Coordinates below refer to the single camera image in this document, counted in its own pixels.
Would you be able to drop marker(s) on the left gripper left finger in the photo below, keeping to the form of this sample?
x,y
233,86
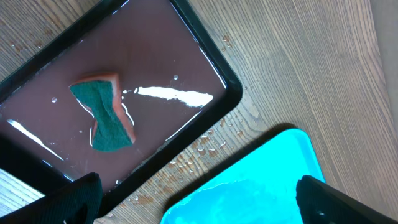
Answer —
x,y
77,202

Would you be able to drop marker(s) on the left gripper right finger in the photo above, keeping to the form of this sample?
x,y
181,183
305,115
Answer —
x,y
321,203

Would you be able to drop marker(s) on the teal plastic serving tray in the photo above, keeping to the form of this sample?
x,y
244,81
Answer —
x,y
259,188

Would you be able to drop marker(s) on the dark red black-rimmed tray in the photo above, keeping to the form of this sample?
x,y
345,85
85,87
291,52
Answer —
x,y
175,84

